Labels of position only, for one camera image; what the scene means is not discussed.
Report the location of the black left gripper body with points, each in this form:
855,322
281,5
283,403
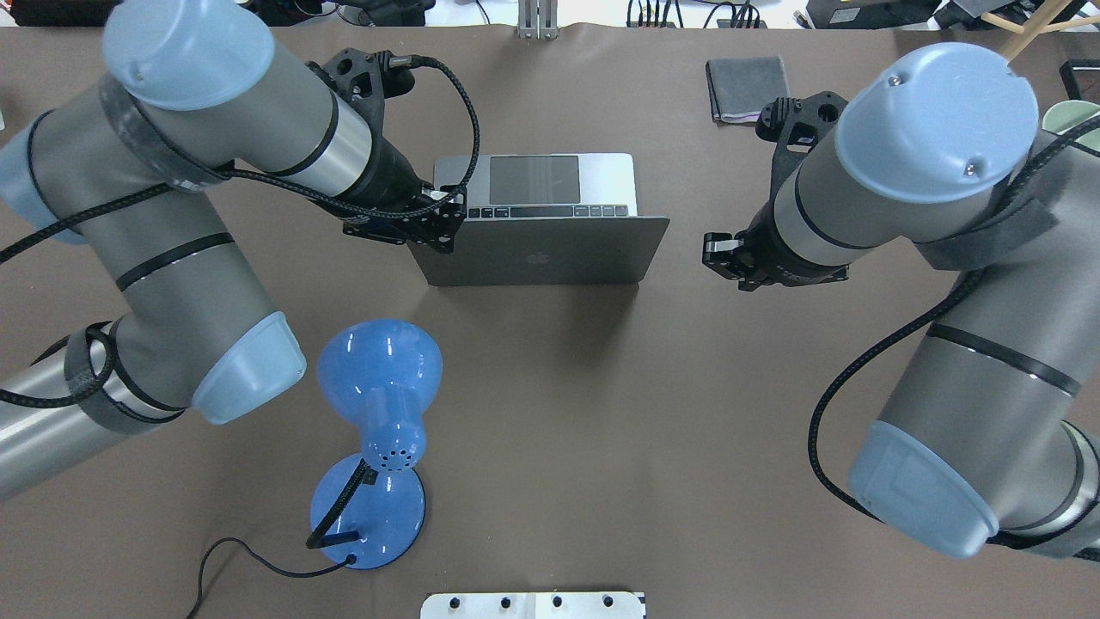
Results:
388,178

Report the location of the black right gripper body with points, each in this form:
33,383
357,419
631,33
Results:
771,249

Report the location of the grey laptop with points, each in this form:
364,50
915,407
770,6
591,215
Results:
548,219

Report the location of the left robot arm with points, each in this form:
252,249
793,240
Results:
196,93

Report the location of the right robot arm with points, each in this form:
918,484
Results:
953,430

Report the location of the grey folded cloth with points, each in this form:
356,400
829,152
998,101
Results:
739,88

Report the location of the blue desk lamp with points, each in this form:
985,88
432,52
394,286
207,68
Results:
369,508

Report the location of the green bowl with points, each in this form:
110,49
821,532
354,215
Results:
1066,115

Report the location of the wooden stand with round base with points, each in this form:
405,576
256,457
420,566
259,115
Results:
1046,19

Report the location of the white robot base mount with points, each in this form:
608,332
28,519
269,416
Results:
536,604

